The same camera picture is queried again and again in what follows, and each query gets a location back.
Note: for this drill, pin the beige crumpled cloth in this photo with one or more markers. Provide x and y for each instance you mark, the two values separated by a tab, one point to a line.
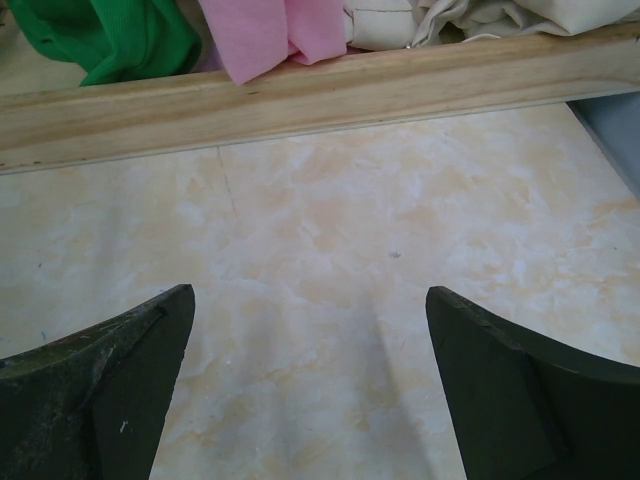
390	25

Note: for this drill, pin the pink shirt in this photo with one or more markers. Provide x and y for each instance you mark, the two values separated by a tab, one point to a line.
253	37

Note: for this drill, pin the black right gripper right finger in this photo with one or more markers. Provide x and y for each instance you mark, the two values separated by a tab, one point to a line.
526	406

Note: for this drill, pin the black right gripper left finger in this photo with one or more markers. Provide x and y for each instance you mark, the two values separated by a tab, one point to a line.
93	405

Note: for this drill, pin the wooden clothes rack frame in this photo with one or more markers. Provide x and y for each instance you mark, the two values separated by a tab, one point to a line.
87	125

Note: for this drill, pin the green tank top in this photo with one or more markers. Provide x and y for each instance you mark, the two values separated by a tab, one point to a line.
112	41

